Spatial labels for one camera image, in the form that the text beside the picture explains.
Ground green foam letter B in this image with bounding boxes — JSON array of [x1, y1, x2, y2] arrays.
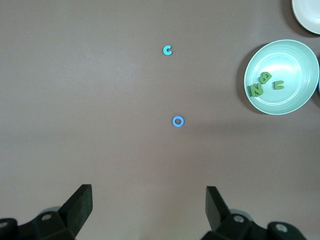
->
[[258, 71, 273, 85]]

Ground green foam letter N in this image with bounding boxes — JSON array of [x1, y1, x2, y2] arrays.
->
[[246, 83, 265, 98]]

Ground green foam letter U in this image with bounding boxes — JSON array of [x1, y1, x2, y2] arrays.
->
[[271, 79, 286, 91]]

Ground beige plate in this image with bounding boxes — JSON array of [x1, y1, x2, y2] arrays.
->
[[291, 0, 320, 35]]

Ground brown table cover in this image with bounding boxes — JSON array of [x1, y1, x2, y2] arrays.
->
[[0, 0, 320, 240]]

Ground green plate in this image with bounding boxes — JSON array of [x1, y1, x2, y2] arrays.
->
[[243, 39, 320, 116]]

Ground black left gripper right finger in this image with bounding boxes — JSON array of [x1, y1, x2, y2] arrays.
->
[[201, 185, 306, 240]]

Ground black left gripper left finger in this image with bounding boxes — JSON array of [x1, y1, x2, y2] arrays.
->
[[0, 184, 94, 240]]

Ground blue foam letter O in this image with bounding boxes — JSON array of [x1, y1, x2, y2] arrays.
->
[[172, 115, 185, 128]]

